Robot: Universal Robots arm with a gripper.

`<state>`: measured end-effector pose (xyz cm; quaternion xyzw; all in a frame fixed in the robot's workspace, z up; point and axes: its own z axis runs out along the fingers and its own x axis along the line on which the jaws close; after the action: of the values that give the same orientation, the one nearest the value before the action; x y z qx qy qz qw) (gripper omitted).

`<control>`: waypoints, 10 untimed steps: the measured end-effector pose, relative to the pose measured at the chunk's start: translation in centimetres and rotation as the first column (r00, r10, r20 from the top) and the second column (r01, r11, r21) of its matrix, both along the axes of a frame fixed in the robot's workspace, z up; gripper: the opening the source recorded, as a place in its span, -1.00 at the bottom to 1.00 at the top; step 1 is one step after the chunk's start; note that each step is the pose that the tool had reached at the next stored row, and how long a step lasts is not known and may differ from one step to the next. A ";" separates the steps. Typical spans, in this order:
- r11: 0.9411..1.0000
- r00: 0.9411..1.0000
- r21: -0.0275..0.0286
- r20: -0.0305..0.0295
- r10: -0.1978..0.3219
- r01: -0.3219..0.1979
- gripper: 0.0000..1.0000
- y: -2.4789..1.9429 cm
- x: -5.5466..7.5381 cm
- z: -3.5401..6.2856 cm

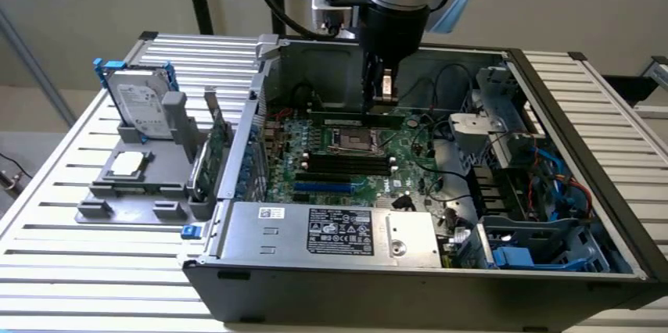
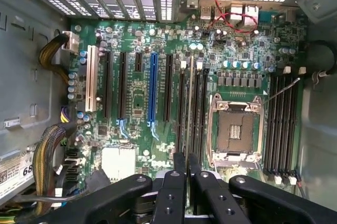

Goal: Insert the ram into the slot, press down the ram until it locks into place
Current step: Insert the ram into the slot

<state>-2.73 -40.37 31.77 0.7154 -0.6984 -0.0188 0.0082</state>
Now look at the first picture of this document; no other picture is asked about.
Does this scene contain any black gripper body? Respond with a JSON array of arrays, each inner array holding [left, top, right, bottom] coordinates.
[[358, 2, 432, 67]]

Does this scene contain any green RAM stick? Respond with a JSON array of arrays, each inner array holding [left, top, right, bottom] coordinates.
[[306, 109, 406, 128]]

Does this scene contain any black RAM slot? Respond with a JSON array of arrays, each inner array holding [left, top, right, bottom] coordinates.
[[302, 166, 394, 178], [306, 156, 393, 167], [304, 161, 394, 172], [308, 151, 392, 161]]

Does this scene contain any blue expansion slot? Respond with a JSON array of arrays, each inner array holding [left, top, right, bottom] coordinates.
[[294, 181, 354, 194]]

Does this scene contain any black expansion slot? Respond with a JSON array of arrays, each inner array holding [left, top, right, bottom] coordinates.
[[290, 192, 341, 203]]

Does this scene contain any CPU socket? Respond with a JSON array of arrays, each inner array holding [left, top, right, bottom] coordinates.
[[325, 126, 390, 154]]

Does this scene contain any green motherboard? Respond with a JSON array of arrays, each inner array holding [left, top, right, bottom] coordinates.
[[262, 107, 452, 209]]

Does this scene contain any metal disk bay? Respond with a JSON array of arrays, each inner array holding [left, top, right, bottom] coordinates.
[[447, 66, 551, 156]]

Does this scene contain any green graphics card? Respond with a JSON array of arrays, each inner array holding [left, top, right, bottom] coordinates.
[[187, 85, 234, 203]]

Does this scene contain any grey power supply unit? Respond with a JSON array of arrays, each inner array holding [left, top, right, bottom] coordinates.
[[215, 201, 447, 270]]

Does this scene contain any silver hard disk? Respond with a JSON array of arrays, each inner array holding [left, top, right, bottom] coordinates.
[[106, 70, 177, 141]]

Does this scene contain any blue grey drive cage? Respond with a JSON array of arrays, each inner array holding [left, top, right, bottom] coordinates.
[[476, 213, 614, 274]]

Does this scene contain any blue disk carrier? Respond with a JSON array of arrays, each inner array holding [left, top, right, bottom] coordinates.
[[92, 58, 182, 96]]

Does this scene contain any silver CPU chip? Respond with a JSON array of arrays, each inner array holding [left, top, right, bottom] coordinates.
[[111, 151, 149, 174]]

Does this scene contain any grey parts rack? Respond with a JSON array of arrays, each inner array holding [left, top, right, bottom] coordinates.
[[74, 91, 234, 225]]

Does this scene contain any black open PC case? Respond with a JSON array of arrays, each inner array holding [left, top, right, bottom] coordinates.
[[179, 33, 668, 327]]

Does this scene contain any black looped wire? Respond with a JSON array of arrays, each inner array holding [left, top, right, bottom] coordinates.
[[433, 63, 475, 116]]

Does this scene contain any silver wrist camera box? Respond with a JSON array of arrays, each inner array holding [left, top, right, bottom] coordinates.
[[310, 0, 366, 38]]

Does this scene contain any blue data wire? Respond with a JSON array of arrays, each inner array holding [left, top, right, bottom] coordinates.
[[525, 144, 571, 190]]

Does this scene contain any red wire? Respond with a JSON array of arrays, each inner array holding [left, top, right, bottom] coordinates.
[[564, 177, 595, 217]]

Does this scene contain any aluminium profile frame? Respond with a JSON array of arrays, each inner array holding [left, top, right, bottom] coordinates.
[[632, 56, 668, 119]]

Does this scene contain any grey metal frame leg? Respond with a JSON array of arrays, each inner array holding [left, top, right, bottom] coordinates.
[[0, 7, 78, 127]]

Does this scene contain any thin black floor cable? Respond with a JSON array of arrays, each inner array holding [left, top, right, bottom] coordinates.
[[0, 152, 34, 195]]

